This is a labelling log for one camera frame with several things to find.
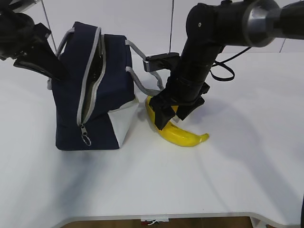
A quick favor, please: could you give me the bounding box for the navy blue lunch bag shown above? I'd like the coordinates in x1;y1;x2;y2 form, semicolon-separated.
48;22;158;151

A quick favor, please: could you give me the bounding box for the white tag under table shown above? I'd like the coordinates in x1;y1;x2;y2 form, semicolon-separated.
140;215;169;226

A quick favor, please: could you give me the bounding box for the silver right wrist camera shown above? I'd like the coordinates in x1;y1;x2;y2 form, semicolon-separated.
143;52;180;72

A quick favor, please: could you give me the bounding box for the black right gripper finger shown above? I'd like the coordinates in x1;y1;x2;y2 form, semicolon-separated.
176;97;205;120
149;96;175;130

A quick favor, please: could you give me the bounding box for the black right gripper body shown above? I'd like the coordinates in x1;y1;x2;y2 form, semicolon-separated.
152;76;210;107

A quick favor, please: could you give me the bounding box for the yellow banana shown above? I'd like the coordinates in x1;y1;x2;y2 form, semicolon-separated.
145;96;209;147

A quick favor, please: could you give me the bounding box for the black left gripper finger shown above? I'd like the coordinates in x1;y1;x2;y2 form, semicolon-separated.
26;43;69;80
13;57;63;80

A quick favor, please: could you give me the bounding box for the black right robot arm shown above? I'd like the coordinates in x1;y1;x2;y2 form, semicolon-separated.
149;0;304;130

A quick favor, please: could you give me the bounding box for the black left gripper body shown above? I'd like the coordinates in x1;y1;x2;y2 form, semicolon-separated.
0;9;51;61

